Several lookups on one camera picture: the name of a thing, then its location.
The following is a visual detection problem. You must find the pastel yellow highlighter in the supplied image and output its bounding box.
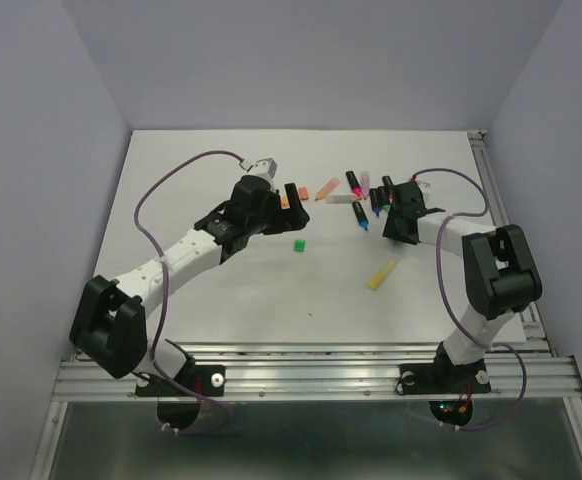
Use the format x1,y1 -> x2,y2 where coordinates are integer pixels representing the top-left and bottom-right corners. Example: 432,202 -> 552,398
367,256 -> 400,291

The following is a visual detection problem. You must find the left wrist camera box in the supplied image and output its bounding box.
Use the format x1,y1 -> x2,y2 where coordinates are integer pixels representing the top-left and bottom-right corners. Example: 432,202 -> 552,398
247,158 -> 277,186

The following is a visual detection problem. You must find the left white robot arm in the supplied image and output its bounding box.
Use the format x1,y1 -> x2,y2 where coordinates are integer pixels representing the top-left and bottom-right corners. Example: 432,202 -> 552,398
69,175 -> 310,379

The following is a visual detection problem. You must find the aluminium front rail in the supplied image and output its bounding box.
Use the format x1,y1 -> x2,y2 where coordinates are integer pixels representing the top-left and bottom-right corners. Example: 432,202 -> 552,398
53,342 -> 582,401

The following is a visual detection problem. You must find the orange black highlighter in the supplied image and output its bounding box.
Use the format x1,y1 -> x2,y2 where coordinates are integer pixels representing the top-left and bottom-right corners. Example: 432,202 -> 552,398
382,175 -> 394,200

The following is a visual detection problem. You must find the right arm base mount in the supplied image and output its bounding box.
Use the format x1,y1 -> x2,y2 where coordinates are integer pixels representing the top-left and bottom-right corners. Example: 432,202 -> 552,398
395,361 -> 492,429

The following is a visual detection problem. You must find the green pen cap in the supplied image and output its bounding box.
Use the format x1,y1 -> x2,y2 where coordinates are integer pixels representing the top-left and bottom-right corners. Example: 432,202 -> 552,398
293,239 -> 305,253

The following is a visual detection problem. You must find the clear orange-tip highlighter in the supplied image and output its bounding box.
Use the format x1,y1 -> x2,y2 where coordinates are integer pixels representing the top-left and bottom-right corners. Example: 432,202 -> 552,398
325,194 -> 361,204

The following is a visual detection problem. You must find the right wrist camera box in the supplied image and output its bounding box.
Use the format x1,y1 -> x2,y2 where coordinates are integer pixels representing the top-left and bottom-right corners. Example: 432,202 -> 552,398
411,177 -> 431,193

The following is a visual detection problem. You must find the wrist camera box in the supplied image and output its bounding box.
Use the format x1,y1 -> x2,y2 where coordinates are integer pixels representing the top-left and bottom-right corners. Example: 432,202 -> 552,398
247,158 -> 277,186
411,177 -> 431,193

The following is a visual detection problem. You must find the pastel lilac highlighter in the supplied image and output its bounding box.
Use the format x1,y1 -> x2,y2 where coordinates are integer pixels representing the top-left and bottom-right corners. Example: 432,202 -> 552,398
360,171 -> 370,199

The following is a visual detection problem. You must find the pastel orange highlighter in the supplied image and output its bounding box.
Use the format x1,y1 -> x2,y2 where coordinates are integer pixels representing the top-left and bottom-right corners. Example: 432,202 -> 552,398
315,177 -> 340,201

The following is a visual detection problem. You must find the pink black highlighter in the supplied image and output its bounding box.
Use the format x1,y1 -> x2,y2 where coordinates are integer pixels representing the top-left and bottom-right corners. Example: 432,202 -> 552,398
345,170 -> 365,199

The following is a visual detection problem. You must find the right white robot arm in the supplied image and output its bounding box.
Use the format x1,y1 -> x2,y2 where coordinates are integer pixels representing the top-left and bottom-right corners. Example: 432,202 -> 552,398
383,181 -> 543,390

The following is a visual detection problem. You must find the aluminium right rail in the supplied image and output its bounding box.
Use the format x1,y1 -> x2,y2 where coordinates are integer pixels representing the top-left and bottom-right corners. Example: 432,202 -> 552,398
463,132 -> 542,346

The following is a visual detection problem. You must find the aluminium rail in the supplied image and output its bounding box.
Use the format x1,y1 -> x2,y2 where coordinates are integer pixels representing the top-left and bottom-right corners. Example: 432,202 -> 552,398
463,132 -> 542,346
53,342 -> 582,401

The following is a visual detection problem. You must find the purple black highlighter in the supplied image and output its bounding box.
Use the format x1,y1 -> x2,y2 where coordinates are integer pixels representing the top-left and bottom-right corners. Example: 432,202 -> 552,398
369,188 -> 382,217

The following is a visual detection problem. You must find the blue black highlighter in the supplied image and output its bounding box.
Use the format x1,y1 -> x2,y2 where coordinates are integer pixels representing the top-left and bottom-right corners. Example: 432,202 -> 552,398
352,201 -> 369,232

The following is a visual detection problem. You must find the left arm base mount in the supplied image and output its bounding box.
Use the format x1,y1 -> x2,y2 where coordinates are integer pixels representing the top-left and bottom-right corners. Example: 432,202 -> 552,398
132,340 -> 231,436

